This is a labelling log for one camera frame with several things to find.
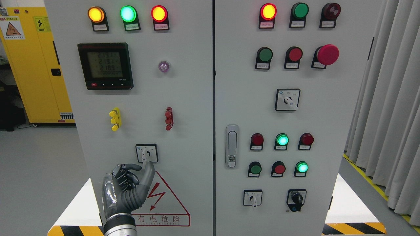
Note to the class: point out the grey robotic humanoid hand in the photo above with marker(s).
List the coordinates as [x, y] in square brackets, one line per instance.
[125, 189]

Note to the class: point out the white rotary selector switch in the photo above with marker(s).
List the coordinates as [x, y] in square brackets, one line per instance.
[287, 99]
[147, 152]
[252, 197]

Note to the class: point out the silver black robot forearm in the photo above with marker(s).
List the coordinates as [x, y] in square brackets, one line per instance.
[122, 224]

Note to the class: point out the red electric hazard warning sticker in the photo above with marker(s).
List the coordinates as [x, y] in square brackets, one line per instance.
[162, 207]

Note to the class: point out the left white base hazard stripes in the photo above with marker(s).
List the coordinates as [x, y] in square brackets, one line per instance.
[81, 217]

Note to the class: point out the white base hazard stripes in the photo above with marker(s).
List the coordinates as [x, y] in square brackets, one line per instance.
[81, 217]
[349, 216]

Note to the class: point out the black digital power meter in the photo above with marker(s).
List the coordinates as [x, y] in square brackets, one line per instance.
[106, 66]

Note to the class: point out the small clear signal lamp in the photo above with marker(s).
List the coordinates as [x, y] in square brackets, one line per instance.
[164, 66]

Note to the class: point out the dark red indicator lamp left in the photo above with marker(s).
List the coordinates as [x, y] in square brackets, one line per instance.
[256, 142]

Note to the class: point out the dark red indicator lamp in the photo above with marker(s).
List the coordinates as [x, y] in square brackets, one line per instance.
[256, 142]
[305, 142]

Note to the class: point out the grey electrical control cabinet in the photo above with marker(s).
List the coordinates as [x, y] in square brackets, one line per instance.
[212, 82]

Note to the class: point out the red push button lower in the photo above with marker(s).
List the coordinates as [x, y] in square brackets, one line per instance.
[278, 169]

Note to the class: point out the red push button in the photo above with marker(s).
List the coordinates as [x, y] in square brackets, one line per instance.
[292, 58]
[278, 169]

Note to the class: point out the green lit indicator lamp middle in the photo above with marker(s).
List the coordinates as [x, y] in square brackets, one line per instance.
[281, 142]

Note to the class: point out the green lit indicator lamp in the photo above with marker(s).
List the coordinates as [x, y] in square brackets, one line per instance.
[281, 142]
[130, 19]

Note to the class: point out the green lit indicator lamp left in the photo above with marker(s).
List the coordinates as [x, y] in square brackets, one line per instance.
[130, 19]

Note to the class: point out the orange indicator lamp top left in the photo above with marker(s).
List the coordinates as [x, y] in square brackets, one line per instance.
[98, 19]

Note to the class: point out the green lit push button lower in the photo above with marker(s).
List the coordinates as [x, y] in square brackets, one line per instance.
[301, 169]

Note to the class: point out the red lit indicator lamp left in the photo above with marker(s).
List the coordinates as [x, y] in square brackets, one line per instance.
[160, 18]

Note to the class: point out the red lit indicator lamp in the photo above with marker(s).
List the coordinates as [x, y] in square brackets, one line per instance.
[160, 18]
[267, 16]

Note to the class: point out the yellow safety storage cabinet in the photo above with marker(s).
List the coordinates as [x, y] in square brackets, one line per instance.
[29, 44]

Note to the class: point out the dark red indicator lamp right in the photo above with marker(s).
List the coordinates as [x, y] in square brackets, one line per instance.
[305, 142]

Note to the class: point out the green push button upper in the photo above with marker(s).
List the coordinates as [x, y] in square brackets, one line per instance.
[263, 58]

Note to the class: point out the red push button upper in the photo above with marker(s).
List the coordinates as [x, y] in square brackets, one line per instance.
[292, 58]

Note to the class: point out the right white base hazard stripes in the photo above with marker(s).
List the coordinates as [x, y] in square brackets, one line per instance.
[349, 216]

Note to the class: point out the red lit indicator lamp right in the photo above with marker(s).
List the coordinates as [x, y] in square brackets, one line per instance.
[267, 16]

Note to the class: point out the red mushroom emergency stop button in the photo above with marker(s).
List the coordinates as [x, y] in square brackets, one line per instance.
[324, 56]

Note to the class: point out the green unlit indicator lamp top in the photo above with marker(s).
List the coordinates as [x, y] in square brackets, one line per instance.
[298, 14]

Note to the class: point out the grey pleated curtain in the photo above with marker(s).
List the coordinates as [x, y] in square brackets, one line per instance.
[385, 131]

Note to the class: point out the dark red buzzer alarm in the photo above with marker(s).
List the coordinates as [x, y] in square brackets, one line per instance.
[329, 15]

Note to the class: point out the silver cabinet door handle lock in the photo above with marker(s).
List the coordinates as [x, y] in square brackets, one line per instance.
[231, 136]

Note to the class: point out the black knob selector switch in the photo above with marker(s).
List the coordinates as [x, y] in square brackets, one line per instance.
[296, 199]

